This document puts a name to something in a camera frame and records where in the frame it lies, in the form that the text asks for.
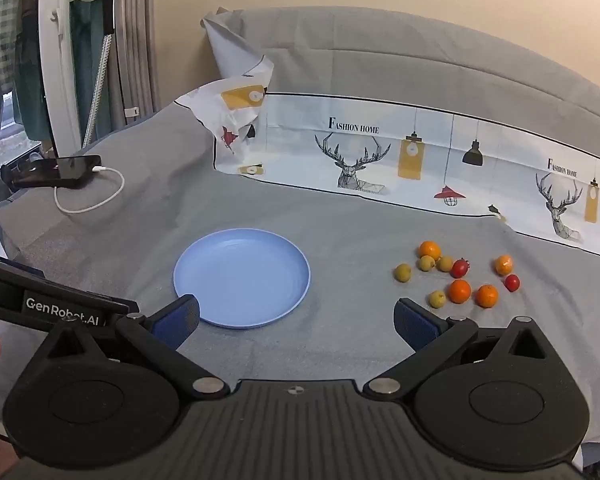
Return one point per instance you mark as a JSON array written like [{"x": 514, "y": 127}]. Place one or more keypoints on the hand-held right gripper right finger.
[{"x": 414, "y": 322}]

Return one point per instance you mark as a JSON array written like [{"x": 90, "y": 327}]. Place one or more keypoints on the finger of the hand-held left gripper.
[{"x": 125, "y": 307}]

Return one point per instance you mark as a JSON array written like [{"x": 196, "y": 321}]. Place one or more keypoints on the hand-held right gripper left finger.
[{"x": 180, "y": 319}]

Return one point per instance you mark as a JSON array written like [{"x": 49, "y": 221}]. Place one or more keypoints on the red cherry tomato with stem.
[{"x": 460, "y": 268}]

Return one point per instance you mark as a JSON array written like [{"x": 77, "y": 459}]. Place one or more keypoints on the blue plate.
[{"x": 240, "y": 275}]

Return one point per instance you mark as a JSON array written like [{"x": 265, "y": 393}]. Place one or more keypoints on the plastic-wrapped orange mandarin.
[{"x": 503, "y": 264}]

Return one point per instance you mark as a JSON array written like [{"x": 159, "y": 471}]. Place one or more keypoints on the grey bed sheet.
[{"x": 130, "y": 240}]

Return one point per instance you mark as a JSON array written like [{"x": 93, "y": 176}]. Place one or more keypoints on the black smartphone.
[{"x": 55, "y": 170}]

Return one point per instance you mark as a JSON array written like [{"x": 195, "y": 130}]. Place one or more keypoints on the white deer-printed cloth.
[{"x": 305, "y": 150}]

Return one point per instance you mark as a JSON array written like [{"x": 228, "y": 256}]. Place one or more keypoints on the teal garment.
[{"x": 82, "y": 50}]

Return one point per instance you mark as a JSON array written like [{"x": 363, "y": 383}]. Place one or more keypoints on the black garment steamer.
[{"x": 107, "y": 0}]

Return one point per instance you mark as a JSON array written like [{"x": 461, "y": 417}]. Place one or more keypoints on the white door frame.
[{"x": 55, "y": 85}]

